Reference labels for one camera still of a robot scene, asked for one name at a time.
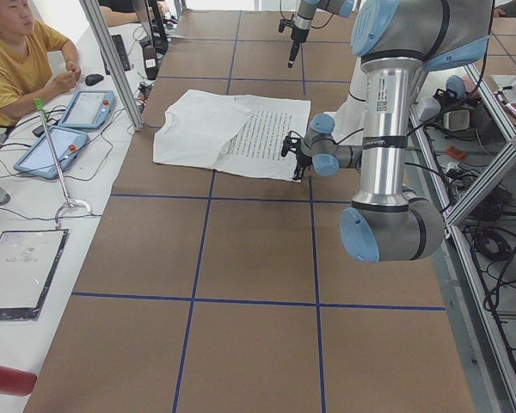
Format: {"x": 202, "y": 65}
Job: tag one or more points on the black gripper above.
{"x": 302, "y": 159}
{"x": 297, "y": 39}

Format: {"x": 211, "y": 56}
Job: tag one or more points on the white printed long-sleeve shirt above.
{"x": 240, "y": 135}

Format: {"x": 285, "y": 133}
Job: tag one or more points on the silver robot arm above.
{"x": 322, "y": 10}
{"x": 397, "y": 43}

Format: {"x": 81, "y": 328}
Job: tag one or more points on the orange clamp block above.
{"x": 455, "y": 153}

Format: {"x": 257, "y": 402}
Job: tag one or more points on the black keyboard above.
{"x": 120, "y": 48}

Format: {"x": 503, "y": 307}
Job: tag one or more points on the black computer mouse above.
{"x": 93, "y": 79}

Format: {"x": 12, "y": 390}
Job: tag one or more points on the upper blue teach pendant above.
{"x": 88, "y": 109}

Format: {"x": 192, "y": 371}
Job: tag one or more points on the person in yellow shirt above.
{"x": 36, "y": 62}

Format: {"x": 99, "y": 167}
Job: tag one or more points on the red bottle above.
{"x": 15, "y": 382}

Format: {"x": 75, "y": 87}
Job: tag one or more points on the aluminium side frame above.
{"x": 477, "y": 197}

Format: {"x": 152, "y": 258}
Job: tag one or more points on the aluminium frame post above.
{"x": 108, "y": 51}

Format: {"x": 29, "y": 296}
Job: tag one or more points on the grabber stick green handle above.
{"x": 70, "y": 203}

